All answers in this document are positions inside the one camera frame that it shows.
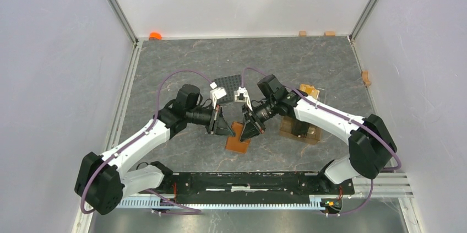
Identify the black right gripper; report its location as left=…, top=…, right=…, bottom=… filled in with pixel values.
left=240, top=98, right=277, bottom=143

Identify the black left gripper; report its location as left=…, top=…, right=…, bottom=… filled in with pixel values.
left=186, top=103, right=235, bottom=137

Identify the brown leather card holder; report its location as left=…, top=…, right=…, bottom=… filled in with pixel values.
left=225, top=121, right=251, bottom=154

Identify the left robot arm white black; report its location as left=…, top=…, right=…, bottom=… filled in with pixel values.
left=74, top=83, right=235, bottom=215

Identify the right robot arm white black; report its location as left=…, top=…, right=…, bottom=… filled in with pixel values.
left=234, top=75, right=401, bottom=193

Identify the gold credit card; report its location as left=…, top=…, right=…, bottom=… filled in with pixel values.
left=299, top=84, right=320, bottom=100

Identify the dark grey studded baseplate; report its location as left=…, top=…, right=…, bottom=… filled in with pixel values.
left=214, top=74, right=241, bottom=105

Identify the orange round cap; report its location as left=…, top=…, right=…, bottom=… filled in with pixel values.
left=148, top=32, right=162, bottom=40

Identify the curved wooden piece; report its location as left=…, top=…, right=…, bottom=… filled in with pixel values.
left=361, top=71, right=372, bottom=87

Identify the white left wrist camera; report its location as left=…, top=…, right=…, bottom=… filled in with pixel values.
left=209, top=82, right=227, bottom=108

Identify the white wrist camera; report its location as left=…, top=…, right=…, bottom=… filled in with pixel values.
left=209, top=82, right=227, bottom=108
left=234, top=86, right=251, bottom=107

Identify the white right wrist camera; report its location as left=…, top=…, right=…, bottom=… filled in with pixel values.
left=234, top=86, right=251, bottom=107

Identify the white slotted cable duct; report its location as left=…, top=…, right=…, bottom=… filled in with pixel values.
left=117, top=194, right=325, bottom=211

